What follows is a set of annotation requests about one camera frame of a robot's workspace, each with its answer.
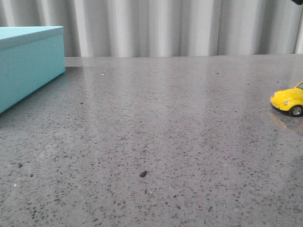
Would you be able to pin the yellow toy beetle car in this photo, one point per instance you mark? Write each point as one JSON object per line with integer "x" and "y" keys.
{"x": 289, "y": 100}

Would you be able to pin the light blue storage box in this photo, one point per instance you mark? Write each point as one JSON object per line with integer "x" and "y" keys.
{"x": 30, "y": 56}

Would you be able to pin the small black debris piece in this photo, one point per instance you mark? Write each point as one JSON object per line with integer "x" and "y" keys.
{"x": 143, "y": 174}

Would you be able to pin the grey pleated curtain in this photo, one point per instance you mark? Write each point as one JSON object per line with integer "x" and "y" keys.
{"x": 160, "y": 28}

